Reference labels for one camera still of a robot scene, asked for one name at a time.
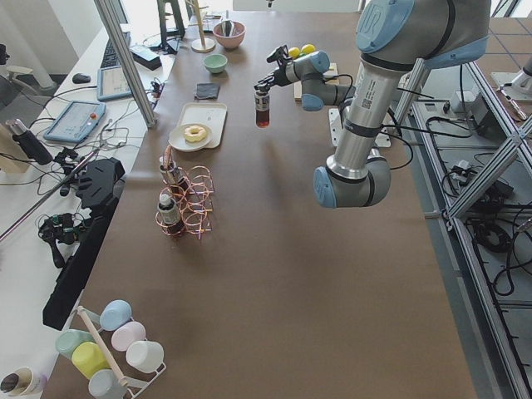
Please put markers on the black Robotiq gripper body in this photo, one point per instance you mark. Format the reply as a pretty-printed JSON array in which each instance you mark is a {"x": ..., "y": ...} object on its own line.
[{"x": 279, "y": 76}]

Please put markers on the tea bottle white cap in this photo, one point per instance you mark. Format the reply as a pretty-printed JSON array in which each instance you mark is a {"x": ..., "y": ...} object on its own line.
[{"x": 261, "y": 101}]

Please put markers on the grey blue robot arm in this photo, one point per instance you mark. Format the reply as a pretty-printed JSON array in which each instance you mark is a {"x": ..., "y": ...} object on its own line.
[{"x": 391, "y": 36}]

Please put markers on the cream rectangular tray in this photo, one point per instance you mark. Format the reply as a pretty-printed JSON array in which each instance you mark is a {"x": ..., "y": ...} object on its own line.
[{"x": 211, "y": 114}]

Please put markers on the right tea bottle in rack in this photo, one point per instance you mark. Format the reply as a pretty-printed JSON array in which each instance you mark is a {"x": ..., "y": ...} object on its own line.
[{"x": 173, "y": 178}]

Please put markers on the tea bottle in rack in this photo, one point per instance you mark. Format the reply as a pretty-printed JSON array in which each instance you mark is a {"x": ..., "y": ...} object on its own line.
[
  {"x": 173, "y": 178},
  {"x": 170, "y": 217}
]

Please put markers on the middle tea bottle in rack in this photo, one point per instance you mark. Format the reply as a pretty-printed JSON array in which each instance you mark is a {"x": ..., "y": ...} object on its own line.
[{"x": 170, "y": 217}]

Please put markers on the upper whole lemon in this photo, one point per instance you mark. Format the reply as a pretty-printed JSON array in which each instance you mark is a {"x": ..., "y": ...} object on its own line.
[{"x": 294, "y": 52}]

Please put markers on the whole lemon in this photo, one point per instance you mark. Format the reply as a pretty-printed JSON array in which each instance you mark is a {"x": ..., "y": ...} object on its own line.
[
  {"x": 294, "y": 52},
  {"x": 307, "y": 49}
]

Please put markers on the lower whole lemon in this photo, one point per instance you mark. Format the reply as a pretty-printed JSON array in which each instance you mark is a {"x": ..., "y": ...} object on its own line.
[{"x": 307, "y": 49}]

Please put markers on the pink bowl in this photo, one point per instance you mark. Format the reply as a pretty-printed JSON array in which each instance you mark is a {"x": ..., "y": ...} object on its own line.
[{"x": 234, "y": 39}]

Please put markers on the green bowl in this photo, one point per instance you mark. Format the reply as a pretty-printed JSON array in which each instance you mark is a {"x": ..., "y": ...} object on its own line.
[{"x": 215, "y": 63}]

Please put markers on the grey folded cloth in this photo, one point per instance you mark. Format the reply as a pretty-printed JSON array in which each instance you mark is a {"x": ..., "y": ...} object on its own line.
[{"x": 207, "y": 91}]

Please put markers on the wooden mug tree stand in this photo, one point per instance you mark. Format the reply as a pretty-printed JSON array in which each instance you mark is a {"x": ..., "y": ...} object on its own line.
[{"x": 203, "y": 44}]

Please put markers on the glazed donut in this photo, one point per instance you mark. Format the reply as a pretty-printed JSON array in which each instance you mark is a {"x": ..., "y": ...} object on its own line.
[{"x": 195, "y": 133}]

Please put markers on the white round plate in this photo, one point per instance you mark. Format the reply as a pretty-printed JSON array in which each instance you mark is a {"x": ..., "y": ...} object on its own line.
[{"x": 178, "y": 142}]

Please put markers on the far teach pendant tablet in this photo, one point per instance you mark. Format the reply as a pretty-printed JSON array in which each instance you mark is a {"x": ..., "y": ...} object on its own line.
[{"x": 112, "y": 84}]

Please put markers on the teach pendant tablet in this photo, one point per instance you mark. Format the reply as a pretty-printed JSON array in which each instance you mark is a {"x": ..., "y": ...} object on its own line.
[
  {"x": 76, "y": 122},
  {"x": 112, "y": 84}
]

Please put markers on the black keyboard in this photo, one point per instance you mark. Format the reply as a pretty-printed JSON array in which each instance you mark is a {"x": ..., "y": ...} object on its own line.
[{"x": 110, "y": 57}]

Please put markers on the black computer mouse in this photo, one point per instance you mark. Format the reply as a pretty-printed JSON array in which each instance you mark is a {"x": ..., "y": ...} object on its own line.
[{"x": 80, "y": 78}]

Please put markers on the near teach pendant tablet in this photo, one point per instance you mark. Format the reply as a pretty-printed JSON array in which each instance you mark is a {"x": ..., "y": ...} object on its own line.
[{"x": 76, "y": 122}]

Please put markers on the black long stand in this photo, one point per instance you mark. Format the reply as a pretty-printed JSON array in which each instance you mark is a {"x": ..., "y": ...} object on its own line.
[{"x": 76, "y": 246}]

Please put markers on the blue cup on rack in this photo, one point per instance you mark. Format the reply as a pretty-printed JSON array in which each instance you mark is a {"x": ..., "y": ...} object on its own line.
[{"x": 115, "y": 314}]

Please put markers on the pink cup on rack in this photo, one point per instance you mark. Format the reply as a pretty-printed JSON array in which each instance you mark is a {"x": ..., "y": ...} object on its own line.
[{"x": 128, "y": 333}]

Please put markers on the white cup on rack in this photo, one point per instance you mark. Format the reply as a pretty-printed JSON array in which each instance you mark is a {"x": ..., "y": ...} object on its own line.
[{"x": 145, "y": 356}]

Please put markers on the green cup on rack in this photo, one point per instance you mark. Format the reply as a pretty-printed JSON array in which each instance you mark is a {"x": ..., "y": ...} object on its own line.
[{"x": 67, "y": 342}]

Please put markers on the yellow cup on rack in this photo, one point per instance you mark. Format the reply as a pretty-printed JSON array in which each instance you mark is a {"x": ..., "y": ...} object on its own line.
[{"x": 89, "y": 359}]

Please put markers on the grey cup on rack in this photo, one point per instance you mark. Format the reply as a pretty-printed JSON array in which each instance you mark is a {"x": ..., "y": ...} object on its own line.
[{"x": 104, "y": 385}]

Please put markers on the paper cup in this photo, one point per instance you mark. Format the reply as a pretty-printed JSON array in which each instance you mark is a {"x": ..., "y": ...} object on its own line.
[{"x": 23, "y": 382}]

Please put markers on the copper wire bottle rack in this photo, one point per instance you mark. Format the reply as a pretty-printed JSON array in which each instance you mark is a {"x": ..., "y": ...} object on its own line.
[{"x": 196, "y": 203}]

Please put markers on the aluminium frame post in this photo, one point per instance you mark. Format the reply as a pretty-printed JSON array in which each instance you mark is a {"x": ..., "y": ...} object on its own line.
[{"x": 110, "y": 21}]

